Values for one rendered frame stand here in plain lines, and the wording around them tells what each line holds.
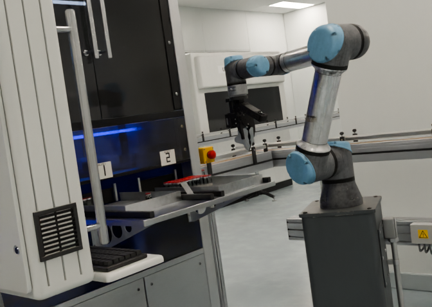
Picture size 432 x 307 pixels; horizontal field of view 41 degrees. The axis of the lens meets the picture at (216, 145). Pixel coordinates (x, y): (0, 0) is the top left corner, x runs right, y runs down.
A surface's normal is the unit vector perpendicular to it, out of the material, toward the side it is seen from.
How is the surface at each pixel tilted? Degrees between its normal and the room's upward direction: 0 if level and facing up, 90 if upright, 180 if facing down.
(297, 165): 97
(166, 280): 90
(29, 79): 90
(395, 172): 90
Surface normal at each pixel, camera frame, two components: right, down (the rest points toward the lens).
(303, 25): -0.65, 0.13
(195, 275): 0.75, -0.07
